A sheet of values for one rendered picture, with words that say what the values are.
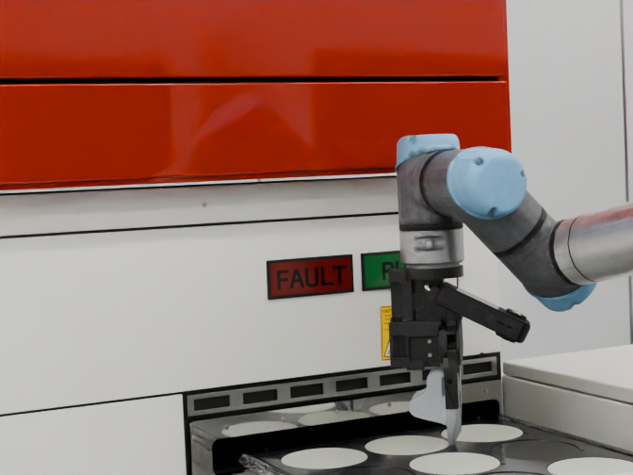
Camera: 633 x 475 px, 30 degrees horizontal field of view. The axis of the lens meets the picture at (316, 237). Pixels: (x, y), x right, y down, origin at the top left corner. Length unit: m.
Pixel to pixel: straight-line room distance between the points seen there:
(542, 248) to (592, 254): 0.07
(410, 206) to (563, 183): 2.19
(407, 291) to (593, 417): 0.28
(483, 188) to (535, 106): 2.25
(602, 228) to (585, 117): 2.35
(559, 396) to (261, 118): 0.51
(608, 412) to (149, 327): 0.55
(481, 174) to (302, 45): 0.30
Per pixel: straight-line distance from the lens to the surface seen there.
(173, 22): 1.36
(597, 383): 1.46
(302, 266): 1.46
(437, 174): 1.30
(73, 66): 1.32
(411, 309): 1.39
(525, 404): 1.58
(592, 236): 1.26
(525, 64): 3.48
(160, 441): 1.42
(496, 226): 1.29
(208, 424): 1.42
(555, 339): 3.54
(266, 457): 1.40
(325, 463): 1.36
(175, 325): 1.41
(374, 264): 1.50
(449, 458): 1.36
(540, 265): 1.31
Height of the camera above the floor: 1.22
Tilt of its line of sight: 3 degrees down
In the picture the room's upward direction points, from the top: 3 degrees counter-clockwise
